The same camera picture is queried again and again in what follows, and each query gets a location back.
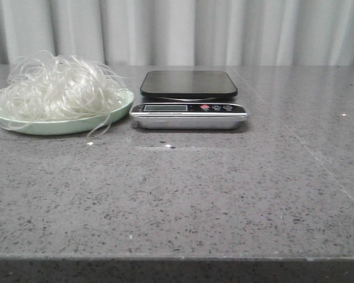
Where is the white vermicelli noodle bundle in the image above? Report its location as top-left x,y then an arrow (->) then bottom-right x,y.
0,50 -> 131,139

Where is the black silver kitchen scale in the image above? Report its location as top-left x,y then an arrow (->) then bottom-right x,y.
130,70 -> 250,130

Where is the white pleated curtain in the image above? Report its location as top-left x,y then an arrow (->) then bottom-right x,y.
0,1 -> 354,66

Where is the light green plate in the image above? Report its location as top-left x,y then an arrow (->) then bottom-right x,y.
0,90 -> 134,136

